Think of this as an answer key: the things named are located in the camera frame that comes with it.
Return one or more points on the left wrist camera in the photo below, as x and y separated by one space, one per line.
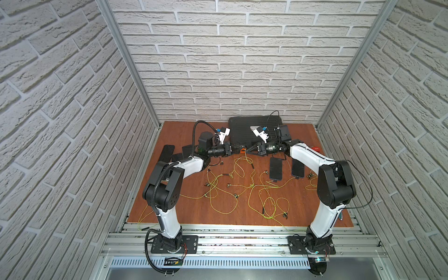
222 134

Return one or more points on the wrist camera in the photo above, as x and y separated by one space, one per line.
222 134
262 133

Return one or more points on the aluminium rail frame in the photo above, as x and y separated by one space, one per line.
246 241

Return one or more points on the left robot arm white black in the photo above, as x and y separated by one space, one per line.
164 185

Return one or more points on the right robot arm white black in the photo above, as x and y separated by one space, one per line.
335 186

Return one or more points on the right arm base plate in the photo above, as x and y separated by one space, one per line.
308 245

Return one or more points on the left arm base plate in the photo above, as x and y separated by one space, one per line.
163 245

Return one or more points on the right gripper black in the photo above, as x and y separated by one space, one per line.
261 149

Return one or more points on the black smartphone blue edge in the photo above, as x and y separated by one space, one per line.
298 169

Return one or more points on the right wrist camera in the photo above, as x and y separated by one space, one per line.
262 133

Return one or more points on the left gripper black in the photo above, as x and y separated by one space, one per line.
230 149

